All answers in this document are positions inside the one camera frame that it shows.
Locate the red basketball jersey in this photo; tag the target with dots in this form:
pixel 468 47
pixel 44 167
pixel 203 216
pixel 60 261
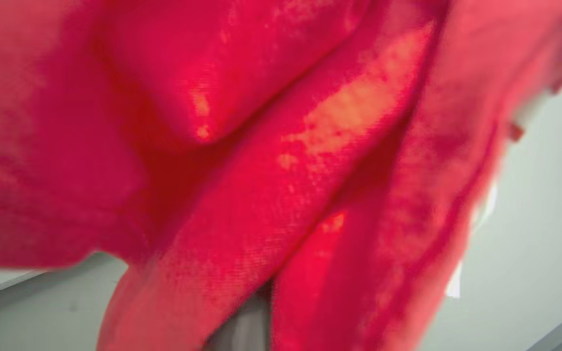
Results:
pixel 242 146

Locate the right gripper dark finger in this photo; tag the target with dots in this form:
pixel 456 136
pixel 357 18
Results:
pixel 243 327

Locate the grey partition bottom rail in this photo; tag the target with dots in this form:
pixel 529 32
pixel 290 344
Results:
pixel 12 285

